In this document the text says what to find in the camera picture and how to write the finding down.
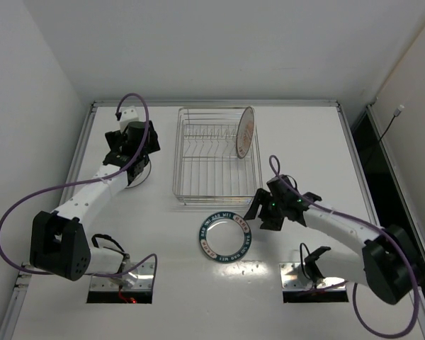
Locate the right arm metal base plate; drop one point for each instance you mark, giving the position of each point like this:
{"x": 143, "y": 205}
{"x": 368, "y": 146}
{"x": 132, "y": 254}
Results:
{"x": 293, "y": 280}

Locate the thin green line plate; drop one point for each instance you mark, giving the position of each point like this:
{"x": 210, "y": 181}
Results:
{"x": 141, "y": 177}

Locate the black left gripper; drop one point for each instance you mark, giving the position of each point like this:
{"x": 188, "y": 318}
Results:
{"x": 111, "y": 140}

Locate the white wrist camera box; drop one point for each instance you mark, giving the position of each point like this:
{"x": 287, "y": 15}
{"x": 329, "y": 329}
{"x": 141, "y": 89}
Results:
{"x": 127, "y": 116}

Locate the green rimmed white plate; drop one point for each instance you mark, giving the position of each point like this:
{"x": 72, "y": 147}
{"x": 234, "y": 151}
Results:
{"x": 225, "y": 237}

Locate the orange sunburst pattern plate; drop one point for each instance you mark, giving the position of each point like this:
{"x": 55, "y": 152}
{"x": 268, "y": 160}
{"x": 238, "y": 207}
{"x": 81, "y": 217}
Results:
{"x": 245, "y": 132}

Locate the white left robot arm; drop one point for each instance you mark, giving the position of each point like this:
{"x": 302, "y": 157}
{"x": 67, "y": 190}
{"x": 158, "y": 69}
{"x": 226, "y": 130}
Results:
{"x": 59, "y": 244}

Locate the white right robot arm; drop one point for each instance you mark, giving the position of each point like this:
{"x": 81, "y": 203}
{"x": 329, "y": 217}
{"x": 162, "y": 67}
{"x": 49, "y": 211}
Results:
{"x": 383, "y": 259}

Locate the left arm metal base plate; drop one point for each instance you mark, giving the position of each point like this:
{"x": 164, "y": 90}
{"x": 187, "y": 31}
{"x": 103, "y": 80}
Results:
{"x": 138, "y": 280}

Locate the metal wire dish rack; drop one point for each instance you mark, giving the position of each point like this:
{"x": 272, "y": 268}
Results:
{"x": 207, "y": 170}

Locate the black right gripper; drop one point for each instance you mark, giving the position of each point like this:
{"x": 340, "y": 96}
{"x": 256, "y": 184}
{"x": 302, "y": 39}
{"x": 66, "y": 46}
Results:
{"x": 266, "y": 207}

